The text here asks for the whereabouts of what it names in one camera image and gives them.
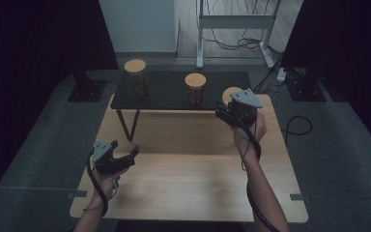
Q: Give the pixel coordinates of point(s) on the black stand base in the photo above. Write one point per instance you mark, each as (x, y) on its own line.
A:
(306, 88)
(88, 90)

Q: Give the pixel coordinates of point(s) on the grey tape piece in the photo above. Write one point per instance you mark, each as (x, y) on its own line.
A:
(297, 197)
(77, 194)

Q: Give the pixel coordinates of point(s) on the wooden cylinder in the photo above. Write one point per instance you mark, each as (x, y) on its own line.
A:
(228, 95)
(195, 87)

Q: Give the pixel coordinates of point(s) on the white desk frame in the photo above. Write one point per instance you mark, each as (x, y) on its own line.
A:
(235, 22)

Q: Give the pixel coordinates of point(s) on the person's right hand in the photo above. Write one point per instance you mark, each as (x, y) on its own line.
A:
(260, 129)

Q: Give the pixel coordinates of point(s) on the white power strip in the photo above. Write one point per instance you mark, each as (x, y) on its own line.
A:
(281, 74)

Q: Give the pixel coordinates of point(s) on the black shelf with metal legs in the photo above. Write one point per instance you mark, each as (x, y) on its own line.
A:
(164, 93)

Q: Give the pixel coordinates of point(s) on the person's left hand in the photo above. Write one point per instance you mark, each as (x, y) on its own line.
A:
(106, 187)

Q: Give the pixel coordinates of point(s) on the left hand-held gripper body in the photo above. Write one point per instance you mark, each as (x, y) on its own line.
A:
(108, 164)

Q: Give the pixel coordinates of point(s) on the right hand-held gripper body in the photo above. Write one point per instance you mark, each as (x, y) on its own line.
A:
(244, 111)

